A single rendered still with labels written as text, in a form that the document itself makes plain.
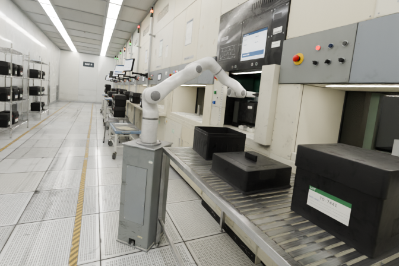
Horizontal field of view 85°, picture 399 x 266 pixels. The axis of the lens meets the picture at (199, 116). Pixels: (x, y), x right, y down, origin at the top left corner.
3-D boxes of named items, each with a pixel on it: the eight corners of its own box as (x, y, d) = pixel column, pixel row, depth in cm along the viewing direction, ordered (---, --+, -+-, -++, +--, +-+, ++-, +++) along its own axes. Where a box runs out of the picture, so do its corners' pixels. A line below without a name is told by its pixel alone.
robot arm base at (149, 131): (130, 142, 160) (132, 118, 159) (145, 139, 178) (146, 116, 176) (152, 147, 154) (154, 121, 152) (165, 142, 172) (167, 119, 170)
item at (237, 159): (209, 170, 117) (211, 146, 116) (251, 167, 131) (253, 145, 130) (243, 195, 91) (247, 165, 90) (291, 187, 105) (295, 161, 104)
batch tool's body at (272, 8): (196, 204, 231) (215, 14, 212) (265, 194, 273) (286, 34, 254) (249, 266, 152) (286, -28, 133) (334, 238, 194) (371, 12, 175)
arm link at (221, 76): (227, 66, 174) (249, 92, 186) (217, 67, 188) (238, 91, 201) (221, 73, 172) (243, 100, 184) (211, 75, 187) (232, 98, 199)
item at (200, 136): (225, 148, 170) (227, 127, 169) (244, 160, 145) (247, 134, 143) (192, 148, 161) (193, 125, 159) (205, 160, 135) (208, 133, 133)
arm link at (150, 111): (143, 119, 156) (146, 86, 154) (139, 116, 173) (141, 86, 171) (160, 120, 162) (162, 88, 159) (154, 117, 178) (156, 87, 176)
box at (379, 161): (287, 208, 84) (295, 143, 81) (331, 198, 97) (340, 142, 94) (373, 262, 58) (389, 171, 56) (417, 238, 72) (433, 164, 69)
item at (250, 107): (236, 123, 214) (240, 91, 211) (253, 124, 223) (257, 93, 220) (252, 127, 192) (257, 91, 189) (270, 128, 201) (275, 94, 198)
